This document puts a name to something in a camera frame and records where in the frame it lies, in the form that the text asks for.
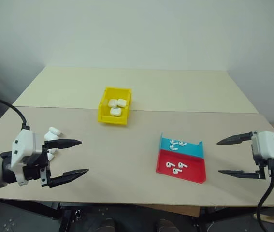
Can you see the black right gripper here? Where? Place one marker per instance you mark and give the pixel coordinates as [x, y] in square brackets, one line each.
[260, 162]

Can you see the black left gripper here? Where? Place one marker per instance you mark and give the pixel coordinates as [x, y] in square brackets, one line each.
[34, 172]

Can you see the yellow plastic bin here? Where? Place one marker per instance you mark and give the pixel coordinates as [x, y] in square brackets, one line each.
[105, 118]

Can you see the red plastic tray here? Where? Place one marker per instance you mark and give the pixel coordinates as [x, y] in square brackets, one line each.
[192, 170]

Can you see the blue plastic tray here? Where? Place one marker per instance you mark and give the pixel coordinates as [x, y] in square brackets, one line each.
[190, 149]

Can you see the dark rounded shape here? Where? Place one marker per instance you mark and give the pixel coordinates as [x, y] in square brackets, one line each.
[105, 226]
[165, 226]

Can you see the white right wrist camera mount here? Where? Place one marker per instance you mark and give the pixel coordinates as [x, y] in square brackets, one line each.
[270, 145]

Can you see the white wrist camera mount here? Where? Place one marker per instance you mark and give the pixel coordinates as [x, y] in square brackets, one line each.
[24, 145]
[270, 145]

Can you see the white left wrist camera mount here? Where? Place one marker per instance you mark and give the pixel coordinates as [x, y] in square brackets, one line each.
[24, 145]

